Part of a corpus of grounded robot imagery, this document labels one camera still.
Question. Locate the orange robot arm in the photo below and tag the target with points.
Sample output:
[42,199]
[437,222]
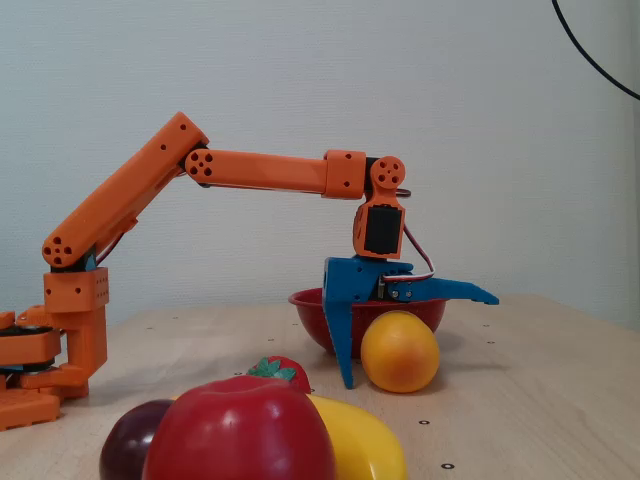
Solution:
[260,170]

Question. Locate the red toy strawberry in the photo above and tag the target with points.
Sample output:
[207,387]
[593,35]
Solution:
[296,367]

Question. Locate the dark purple toy plum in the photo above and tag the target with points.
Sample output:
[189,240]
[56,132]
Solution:
[127,445]

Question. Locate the red speckled bowl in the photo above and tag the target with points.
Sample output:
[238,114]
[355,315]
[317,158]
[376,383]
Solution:
[312,320]

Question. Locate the yellow toy banana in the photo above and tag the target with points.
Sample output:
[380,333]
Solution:
[362,442]

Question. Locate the red toy apple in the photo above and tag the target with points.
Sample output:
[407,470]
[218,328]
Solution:
[240,435]

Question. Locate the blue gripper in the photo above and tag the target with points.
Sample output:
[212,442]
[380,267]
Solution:
[350,285]

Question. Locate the orange yellow toy peach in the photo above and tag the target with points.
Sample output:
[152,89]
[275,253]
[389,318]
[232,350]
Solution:
[400,352]

